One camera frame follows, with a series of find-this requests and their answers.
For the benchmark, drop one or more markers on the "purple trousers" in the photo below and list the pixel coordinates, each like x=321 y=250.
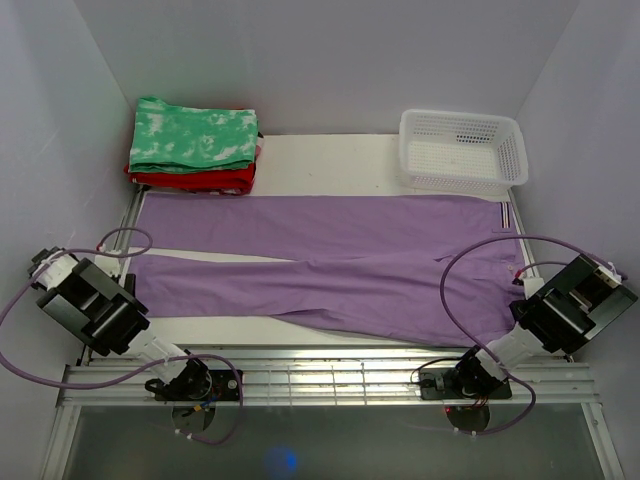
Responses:
x=435 y=270

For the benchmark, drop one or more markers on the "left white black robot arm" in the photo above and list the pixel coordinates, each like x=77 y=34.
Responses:
x=107 y=318

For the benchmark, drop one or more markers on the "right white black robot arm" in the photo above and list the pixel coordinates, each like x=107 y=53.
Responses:
x=563 y=315

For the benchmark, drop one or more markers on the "green white patterned folded garment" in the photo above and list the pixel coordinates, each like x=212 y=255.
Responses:
x=181 y=140

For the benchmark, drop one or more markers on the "red folded garment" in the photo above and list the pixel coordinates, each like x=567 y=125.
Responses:
x=223 y=182

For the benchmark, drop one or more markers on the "white perforated plastic basket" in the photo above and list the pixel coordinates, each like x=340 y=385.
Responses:
x=462 y=153

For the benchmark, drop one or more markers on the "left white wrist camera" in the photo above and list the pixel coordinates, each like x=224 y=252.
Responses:
x=109 y=261

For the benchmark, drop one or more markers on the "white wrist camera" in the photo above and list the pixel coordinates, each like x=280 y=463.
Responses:
x=530 y=283
x=109 y=261

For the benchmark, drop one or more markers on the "aluminium rail frame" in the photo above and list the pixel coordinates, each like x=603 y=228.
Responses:
x=288 y=365

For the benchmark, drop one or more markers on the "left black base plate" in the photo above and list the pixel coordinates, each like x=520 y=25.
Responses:
x=216 y=385

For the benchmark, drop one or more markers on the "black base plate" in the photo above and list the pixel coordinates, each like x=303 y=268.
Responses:
x=216 y=385
x=450 y=385

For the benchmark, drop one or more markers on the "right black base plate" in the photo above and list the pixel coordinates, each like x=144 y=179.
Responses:
x=450 y=385

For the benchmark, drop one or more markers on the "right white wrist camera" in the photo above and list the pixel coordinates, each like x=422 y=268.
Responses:
x=530 y=283

